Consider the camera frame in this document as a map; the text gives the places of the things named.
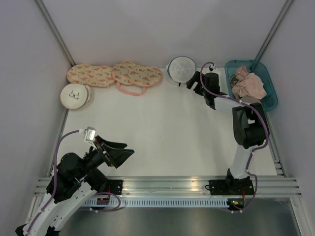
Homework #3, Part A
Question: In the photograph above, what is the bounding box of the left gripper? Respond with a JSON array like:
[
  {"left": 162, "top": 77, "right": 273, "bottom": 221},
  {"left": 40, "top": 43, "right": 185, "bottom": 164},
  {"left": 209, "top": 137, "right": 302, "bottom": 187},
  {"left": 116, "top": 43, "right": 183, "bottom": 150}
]
[{"left": 75, "top": 135, "right": 135, "bottom": 179}]

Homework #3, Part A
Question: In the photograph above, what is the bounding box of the white mesh laundry bag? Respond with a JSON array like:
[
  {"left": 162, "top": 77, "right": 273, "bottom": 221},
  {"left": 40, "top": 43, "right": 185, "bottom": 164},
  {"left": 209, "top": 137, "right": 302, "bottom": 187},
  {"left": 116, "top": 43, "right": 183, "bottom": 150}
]
[{"left": 165, "top": 56, "right": 197, "bottom": 87}]

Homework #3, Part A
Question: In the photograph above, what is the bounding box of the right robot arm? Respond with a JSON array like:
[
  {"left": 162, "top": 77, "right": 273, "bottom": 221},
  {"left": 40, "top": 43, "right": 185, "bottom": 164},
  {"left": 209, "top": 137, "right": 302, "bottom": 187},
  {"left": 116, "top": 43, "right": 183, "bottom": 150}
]
[{"left": 186, "top": 71, "right": 269, "bottom": 194}]

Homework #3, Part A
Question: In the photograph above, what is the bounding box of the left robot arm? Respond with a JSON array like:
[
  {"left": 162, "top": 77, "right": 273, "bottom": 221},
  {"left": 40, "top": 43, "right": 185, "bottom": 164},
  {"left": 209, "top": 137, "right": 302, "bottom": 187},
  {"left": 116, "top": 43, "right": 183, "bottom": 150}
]
[{"left": 15, "top": 136, "right": 134, "bottom": 236}]

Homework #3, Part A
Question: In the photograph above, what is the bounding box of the pink bra pile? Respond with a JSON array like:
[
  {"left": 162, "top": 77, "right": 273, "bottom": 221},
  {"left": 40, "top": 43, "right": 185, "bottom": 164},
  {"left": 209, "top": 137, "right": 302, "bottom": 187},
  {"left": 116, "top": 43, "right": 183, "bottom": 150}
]
[{"left": 230, "top": 66, "right": 267, "bottom": 100}]

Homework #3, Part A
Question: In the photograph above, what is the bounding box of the floral bra bag left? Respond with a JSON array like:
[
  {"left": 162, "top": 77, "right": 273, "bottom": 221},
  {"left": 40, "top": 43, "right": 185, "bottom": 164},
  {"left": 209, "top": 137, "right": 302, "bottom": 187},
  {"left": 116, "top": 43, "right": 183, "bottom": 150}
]
[{"left": 66, "top": 64, "right": 115, "bottom": 88}]

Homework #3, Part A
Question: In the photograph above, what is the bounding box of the cream round glasses pouch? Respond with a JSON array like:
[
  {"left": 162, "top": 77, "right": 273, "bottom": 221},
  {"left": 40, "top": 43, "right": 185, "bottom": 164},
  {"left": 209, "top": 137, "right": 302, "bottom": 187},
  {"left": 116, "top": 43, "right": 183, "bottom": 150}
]
[{"left": 60, "top": 84, "right": 92, "bottom": 110}]

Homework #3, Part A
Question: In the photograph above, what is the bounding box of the teal plastic basket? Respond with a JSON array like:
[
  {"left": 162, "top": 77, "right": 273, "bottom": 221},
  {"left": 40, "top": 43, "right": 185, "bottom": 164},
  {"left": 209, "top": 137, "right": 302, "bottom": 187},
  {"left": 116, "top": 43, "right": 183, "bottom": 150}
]
[{"left": 224, "top": 60, "right": 278, "bottom": 112}]

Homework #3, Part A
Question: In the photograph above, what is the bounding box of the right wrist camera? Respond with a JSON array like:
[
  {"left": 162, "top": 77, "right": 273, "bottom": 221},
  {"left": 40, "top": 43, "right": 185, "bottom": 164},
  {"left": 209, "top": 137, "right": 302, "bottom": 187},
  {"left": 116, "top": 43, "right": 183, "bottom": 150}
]
[{"left": 209, "top": 64, "right": 221, "bottom": 74}]

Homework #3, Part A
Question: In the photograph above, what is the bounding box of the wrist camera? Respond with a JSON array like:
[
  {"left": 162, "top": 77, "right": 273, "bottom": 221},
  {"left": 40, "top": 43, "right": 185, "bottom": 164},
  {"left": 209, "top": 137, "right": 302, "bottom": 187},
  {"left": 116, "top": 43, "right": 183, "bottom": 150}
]
[
  {"left": 209, "top": 64, "right": 221, "bottom": 74},
  {"left": 84, "top": 126, "right": 96, "bottom": 144}
]

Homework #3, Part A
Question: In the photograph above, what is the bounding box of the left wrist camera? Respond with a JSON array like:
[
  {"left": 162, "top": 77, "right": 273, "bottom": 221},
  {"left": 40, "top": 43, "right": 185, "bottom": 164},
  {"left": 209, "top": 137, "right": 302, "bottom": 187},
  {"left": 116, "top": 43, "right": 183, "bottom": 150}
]
[{"left": 84, "top": 126, "right": 96, "bottom": 144}]

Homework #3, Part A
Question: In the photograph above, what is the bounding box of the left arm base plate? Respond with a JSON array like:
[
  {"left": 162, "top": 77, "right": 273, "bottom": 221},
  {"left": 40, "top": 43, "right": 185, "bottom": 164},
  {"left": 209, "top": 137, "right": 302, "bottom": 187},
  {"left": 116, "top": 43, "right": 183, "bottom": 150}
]
[{"left": 97, "top": 179, "right": 124, "bottom": 196}]

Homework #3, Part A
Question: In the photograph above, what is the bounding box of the aluminium front rail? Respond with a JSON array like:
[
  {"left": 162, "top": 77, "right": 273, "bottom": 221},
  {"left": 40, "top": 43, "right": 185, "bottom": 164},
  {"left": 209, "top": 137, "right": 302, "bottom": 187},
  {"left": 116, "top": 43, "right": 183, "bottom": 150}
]
[{"left": 33, "top": 176, "right": 303, "bottom": 197}]

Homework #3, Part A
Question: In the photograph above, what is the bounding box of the white slotted cable duct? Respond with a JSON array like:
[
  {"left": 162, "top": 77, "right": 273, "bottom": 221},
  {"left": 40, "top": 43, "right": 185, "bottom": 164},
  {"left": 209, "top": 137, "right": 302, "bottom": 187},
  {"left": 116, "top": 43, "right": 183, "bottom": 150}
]
[{"left": 82, "top": 197, "right": 228, "bottom": 209}]

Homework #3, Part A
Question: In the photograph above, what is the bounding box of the floral bra bag with handle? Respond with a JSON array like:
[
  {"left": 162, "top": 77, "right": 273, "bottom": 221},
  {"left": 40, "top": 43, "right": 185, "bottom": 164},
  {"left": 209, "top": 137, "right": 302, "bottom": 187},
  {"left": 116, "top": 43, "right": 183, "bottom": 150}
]
[{"left": 112, "top": 61, "right": 163, "bottom": 96}]

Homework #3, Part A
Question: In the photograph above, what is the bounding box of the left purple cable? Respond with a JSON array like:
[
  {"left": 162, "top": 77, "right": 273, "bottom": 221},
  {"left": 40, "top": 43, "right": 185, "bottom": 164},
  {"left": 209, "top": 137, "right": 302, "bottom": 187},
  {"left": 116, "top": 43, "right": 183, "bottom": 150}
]
[{"left": 26, "top": 129, "right": 122, "bottom": 234}]

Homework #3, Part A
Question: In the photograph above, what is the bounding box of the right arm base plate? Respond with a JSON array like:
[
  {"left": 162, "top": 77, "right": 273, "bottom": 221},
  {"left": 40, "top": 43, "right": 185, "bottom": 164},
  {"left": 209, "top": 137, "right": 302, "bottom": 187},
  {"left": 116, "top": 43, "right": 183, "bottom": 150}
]
[{"left": 205, "top": 179, "right": 254, "bottom": 196}]

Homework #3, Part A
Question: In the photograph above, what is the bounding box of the right frame post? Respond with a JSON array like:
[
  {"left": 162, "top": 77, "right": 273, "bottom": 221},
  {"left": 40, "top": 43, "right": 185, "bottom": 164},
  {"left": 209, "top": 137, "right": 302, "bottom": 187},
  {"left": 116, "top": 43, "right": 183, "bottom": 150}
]
[{"left": 254, "top": 0, "right": 295, "bottom": 61}]

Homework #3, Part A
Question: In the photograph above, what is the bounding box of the frame post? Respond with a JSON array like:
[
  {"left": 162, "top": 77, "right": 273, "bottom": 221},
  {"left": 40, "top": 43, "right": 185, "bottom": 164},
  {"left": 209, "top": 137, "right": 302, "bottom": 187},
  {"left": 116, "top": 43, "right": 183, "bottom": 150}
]
[
  {"left": 254, "top": 0, "right": 295, "bottom": 61},
  {"left": 33, "top": 0, "right": 75, "bottom": 66}
]

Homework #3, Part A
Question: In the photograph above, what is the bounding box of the left frame post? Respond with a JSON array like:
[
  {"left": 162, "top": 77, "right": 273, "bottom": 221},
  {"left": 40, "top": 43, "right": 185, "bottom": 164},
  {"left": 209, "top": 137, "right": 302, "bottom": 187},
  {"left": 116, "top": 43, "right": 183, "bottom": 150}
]
[{"left": 33, "top": 0, "right": 75, "bottom": 66}]

